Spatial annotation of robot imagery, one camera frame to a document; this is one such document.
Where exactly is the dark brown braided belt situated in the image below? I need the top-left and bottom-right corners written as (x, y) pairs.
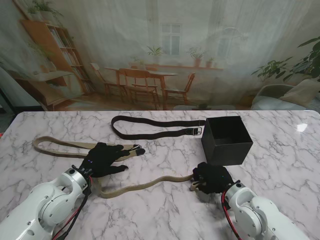
top-left (110, 115), bottom-right (206, 141)

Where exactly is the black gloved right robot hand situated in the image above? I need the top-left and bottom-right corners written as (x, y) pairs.
top-left (191, 161), bottom-right (235, 195)

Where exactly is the red black right arm cable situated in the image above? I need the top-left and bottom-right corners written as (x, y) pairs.
top-left (221, 192), bottom-right (243, 240)

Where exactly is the red black arm cable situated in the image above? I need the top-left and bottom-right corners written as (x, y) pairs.
top-left (53, 174), bottom-right (95, 240)
top-left (221, 192), bottom-right (243, 240)

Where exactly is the printed room scene backdrop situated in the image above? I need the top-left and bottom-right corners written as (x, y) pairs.
top-left (0, 0), bottom-right (320, 112)

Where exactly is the beige braided belt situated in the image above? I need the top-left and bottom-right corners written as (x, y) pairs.
top-left (32, 136), bottom-right (141, 160)
top-left (96, 173), bottom-right (201, 200)

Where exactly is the black belt storage box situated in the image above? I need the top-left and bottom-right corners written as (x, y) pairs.
top-left (200, 115), bottom-right (254, 168)

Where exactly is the red black left arm cable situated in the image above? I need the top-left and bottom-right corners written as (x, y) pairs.
top-left (53, 174), bottom-right (95, 240)

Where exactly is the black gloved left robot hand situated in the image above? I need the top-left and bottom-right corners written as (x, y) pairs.
top-left (80, 141), bottom-right (146, 179)

